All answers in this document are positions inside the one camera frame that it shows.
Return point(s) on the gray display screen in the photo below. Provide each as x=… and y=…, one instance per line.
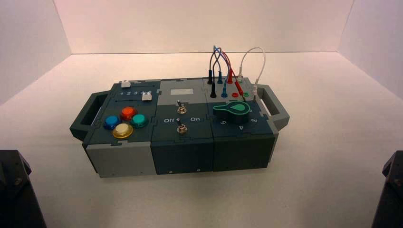
x=182, y=92

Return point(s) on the green rotary selector knob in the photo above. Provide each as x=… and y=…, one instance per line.
x=234, y=111

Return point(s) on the gray and teal task box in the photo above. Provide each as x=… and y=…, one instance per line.
x=179, y=154

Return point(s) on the white slider knob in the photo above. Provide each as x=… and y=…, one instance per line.
x=146, y=97
x=125, y=84

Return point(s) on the teal round push button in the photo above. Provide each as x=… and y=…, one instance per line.
x=139, y=120

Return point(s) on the orange round push button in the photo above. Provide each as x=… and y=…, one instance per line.
x=128, y=112

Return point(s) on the yellow round push button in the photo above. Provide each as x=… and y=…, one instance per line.
x=122, y=130

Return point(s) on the blue round push button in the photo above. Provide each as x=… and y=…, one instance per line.
x=111, y=122

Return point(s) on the metal toggle switch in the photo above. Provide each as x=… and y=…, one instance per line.
x=181, y=108
x=182, y=128

